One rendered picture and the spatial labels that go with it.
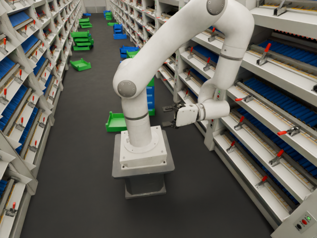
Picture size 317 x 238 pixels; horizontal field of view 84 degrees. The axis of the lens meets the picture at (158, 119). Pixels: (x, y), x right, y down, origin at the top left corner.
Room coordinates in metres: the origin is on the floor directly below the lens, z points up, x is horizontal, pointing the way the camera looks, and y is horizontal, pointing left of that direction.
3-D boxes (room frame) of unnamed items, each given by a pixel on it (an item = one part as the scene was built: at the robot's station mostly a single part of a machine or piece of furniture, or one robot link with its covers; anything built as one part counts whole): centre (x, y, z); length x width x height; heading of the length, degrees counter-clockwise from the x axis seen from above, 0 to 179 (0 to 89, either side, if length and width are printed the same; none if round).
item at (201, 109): (0.69, -0.19, 0.55); 0.08 x 0.03 x 0.09; 15
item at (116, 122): (1.27, 0.31, 0.04); 0.30 x 0.20 x 0.08; 92
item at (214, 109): (0.71, -0.27, 0.54); 0.13 x 0.09 x 0.08; 105
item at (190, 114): (0.67, -0.13, 0.54); 0.11 x 0.07 x 0.10; 105
